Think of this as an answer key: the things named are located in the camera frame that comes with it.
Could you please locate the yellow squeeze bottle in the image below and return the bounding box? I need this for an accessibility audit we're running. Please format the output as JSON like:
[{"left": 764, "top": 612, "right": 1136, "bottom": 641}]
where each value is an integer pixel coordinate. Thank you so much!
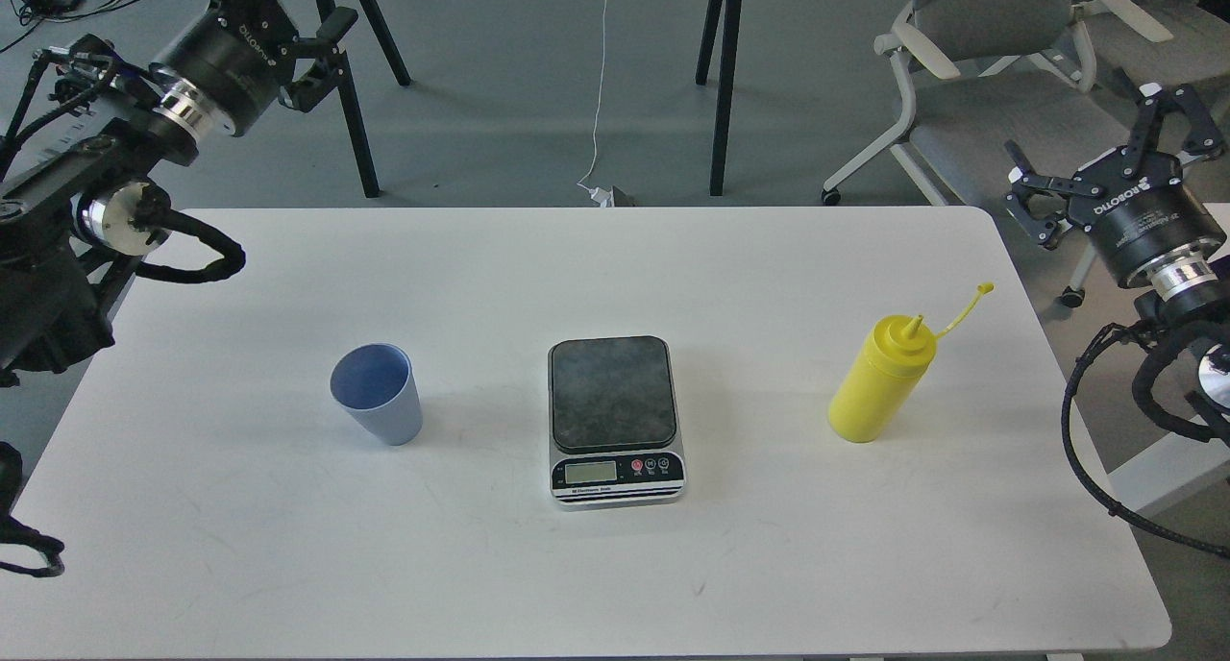
[{"left": 827, "top": 282, "right": 996, "bottom": 446}]

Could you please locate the black-legged background table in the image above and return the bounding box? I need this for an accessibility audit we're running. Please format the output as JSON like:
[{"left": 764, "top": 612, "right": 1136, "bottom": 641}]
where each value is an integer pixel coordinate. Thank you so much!
[{"left": 316, "top": 0, "right": 743, "bottom": 197}]

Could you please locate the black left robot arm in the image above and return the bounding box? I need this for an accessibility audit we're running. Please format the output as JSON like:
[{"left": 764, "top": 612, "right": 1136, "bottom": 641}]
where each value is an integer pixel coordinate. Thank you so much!
[{"left": 1, "top": 0, "right": 357, "bottom": 388}]

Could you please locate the white side table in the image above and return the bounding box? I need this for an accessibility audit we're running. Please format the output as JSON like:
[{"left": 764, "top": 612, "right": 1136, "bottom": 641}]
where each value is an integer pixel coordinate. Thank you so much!
[{"left": 1109, "top": 247, "right": 1229, "bottom": 517}]

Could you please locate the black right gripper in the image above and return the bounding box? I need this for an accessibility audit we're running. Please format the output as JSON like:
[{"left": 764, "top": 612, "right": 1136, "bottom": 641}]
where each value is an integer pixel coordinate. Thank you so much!
[{"left": 1004, "top": 82, "right": 1228, "bottom": 290}]

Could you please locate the grey office chair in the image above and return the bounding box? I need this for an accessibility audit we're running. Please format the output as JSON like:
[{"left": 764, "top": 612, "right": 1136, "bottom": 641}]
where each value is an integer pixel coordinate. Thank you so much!
[
  {"left": 822, "top": 0, "right": 1128, "bottom": 246},
  {"left": 1073, "top": 0, "right": 1229, "bottom": 130}
]

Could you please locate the blue plastic cup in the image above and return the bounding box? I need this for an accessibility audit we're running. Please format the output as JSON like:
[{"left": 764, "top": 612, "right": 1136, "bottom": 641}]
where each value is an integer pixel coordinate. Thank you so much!
[{"left": 330, "top": 343, "right": 426, "bottom": 446}]

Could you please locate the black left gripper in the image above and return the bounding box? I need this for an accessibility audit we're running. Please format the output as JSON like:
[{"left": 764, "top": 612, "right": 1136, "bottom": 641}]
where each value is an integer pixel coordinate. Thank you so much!
[{"left": 151, "top": 0, "right": 357, "bottom": 135}]

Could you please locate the digital kitchen scale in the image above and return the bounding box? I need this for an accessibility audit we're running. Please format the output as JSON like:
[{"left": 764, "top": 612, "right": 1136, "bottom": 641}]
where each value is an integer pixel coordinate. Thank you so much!
[{"left": 549, "top": 335, "right": 688, "bottom": 510}]

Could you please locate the white hanging cable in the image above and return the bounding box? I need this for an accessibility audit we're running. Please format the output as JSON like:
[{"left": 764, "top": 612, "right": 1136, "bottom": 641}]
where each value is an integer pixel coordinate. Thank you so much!
[{"left": 577, "top": 0, "right": 616, "bottom": 207}]

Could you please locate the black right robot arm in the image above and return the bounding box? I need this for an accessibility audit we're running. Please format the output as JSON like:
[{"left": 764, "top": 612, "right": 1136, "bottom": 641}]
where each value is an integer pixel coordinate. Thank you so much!
[{"left": 1002, "top": 82, "right": 1229, "bottom": 559}]

